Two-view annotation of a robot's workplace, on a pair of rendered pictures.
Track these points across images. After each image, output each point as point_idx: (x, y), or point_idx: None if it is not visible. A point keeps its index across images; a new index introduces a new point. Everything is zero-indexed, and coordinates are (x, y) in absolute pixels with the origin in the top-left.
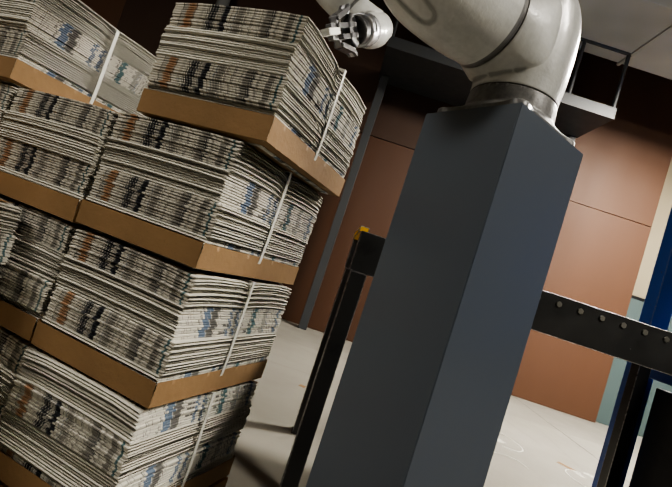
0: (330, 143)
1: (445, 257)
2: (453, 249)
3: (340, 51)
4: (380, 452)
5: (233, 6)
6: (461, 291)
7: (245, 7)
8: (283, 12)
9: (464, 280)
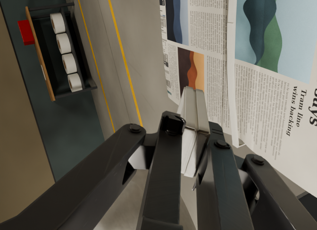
0: None
1: (303, 193)
2: (296, 196)
3: (308, 212)
4: None
5: (160, 8)
6: (303, 192)
7: (161, 25)
8: (165, 71)
9: (299, 194)
